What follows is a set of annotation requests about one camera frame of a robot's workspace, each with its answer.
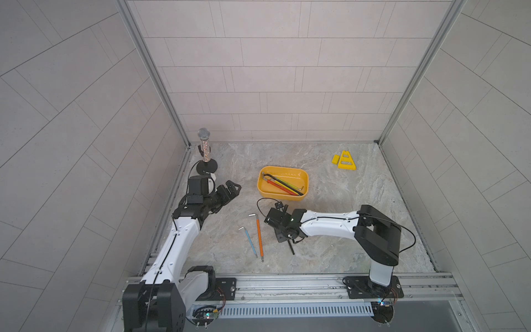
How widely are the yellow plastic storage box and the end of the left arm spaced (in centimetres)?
22

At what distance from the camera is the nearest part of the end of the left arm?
0.56 m

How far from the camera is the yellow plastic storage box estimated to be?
95cm
